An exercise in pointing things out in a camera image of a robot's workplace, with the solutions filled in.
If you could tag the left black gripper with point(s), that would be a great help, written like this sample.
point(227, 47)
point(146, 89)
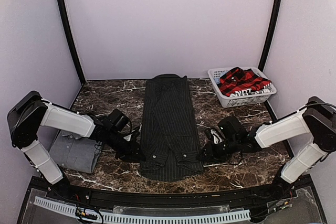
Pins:
point(130, 152)

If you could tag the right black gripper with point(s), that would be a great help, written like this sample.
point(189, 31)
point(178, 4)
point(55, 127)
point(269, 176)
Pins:
point(211, 156)

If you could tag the black pinstriped long sleeve shirt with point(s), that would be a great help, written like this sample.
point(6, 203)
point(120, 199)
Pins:
point(169, 136)

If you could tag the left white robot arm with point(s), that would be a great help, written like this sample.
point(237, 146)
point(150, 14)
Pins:
point(34, 115)

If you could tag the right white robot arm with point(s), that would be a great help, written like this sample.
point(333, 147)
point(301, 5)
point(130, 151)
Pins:
point(316, 118)

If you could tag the folded grey shirt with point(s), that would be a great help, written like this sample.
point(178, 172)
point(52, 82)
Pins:
point(72, 151)

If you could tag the white plastic laundry basket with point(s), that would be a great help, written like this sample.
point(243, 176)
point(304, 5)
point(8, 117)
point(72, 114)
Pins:
point(241, 99)

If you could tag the red black plaid shirt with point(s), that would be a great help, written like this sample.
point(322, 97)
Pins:
point(239, 79)

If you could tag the black white patterned garment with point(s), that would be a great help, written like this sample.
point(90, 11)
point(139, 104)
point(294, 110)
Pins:
point(240, 93)

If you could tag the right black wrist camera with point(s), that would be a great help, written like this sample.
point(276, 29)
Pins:
point(232, 128)

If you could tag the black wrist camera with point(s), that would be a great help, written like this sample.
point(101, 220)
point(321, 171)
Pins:
point(117, 120)
point(232, 128)

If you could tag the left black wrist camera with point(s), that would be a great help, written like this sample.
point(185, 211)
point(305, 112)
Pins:
point(117, 120)

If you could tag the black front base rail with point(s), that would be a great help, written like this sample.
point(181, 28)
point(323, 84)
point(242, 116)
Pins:
point(254, 197)

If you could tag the white slotted cable duct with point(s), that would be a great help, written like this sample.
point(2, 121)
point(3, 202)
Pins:
point(103, 216)

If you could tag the left black frame post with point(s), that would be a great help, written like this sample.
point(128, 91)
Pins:
point(70, 41)

